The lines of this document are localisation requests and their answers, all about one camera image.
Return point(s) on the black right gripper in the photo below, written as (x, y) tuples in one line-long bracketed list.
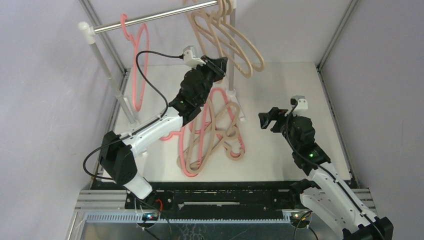
[(276, 118)]

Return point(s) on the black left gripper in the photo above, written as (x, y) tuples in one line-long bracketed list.
[(217, 67)]

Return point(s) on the beige hanger large hook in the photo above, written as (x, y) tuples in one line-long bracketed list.
[(222, 137)]

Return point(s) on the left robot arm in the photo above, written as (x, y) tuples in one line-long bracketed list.
[(118, 151)]

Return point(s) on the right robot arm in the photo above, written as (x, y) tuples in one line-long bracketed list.
[(324, 192)]

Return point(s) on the pink hanger long bar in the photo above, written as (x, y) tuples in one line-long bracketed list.
[(219, 98)]

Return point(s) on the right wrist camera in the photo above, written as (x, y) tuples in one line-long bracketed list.
[(299, 104)]

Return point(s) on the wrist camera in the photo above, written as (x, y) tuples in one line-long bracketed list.
[(299, 104), (191, 58)]

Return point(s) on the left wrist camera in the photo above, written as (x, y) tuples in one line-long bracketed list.
[(191, 58)]

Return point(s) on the aluminium frame post right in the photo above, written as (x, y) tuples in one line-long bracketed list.
[(342, 24)]

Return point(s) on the aluminium frame post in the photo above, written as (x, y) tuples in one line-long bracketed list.
[(94, 18), (342, 24)]

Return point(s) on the aluminium frame post left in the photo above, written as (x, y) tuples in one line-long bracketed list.
[(94, 18)]

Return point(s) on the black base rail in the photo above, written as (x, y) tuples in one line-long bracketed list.
[(231, 200)]

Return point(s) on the white clothes rack frame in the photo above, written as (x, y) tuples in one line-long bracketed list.
[(90, 32)]

